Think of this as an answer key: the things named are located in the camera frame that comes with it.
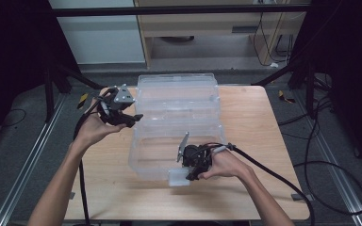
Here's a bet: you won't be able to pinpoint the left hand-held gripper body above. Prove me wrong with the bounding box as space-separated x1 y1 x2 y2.
95 83 137 126

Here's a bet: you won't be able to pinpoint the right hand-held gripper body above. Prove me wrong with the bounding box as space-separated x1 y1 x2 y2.
175 131 215 173

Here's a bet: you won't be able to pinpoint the clear plastic storage box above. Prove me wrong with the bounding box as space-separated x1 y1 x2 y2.
128 73 228 187

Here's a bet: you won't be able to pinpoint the person's left hand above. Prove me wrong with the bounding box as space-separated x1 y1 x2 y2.
74 97 129 153

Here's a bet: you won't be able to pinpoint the person's right hand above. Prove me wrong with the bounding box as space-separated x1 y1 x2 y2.
197 146 255 182

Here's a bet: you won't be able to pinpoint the yellow black tape strip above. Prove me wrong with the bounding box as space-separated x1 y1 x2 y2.
278 89 296 105
76 92 90 110

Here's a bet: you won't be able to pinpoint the black metal stand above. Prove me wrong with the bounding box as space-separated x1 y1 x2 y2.
251 59 317 119
43 59 107 123

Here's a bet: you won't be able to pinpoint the white cabinet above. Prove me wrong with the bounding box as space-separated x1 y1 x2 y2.
46 0 147 65

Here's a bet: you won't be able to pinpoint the black horizontal bar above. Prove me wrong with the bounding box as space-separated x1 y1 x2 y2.
48 4 310 17

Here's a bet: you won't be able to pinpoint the light wooden desk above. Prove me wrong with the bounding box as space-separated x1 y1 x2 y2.
134 0 310 69

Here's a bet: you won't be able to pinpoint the black curtain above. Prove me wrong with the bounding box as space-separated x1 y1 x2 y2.
0 0 76 152
290 0 362 173

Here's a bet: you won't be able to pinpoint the left hand-held gripper cable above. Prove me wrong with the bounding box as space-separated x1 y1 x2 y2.
73 87 118 226

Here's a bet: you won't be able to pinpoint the hand-held gripper cable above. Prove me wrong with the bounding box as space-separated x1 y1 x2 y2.
197 142 316 226
73 87 118 226

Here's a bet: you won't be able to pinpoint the right hand-held gripper cable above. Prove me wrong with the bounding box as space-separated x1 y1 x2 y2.
197 142 316 226

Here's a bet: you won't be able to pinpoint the thin black floor cable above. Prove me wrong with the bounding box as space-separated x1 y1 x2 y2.
0 107 27 130

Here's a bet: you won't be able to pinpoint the aluminium floor rail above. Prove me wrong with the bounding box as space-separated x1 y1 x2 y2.
0 93 69 226
295 90 362 226

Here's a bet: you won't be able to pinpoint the black floor cables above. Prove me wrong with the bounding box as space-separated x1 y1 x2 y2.
277 93 333 140

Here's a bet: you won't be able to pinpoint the black hanging desk cables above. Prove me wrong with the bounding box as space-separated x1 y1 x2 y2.
253 12 296 68

